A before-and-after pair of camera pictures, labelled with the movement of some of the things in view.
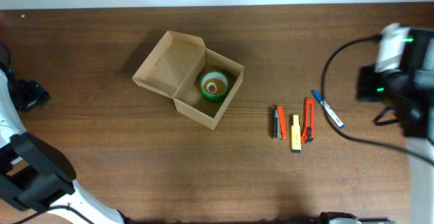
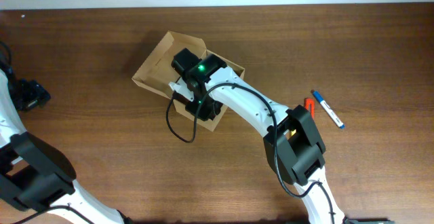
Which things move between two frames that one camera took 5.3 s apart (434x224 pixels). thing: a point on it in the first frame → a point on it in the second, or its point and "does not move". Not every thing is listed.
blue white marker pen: (341, 125) does not move
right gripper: (366, 87) → (204, 111)
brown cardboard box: (201, 81) does not move
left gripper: (35, 94) does not move
